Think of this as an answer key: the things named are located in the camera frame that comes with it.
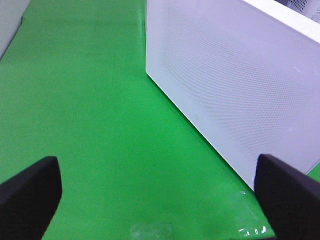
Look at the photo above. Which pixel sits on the white microwave oven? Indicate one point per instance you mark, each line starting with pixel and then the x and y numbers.
pixel 305 21

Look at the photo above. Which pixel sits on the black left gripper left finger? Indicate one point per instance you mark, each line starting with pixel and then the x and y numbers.
pixel 29 200

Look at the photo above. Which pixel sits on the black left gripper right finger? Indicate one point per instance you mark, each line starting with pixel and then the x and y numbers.
pixel 289 199

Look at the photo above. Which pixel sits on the white microwave door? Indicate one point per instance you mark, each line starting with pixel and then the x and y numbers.
pixel 249 83

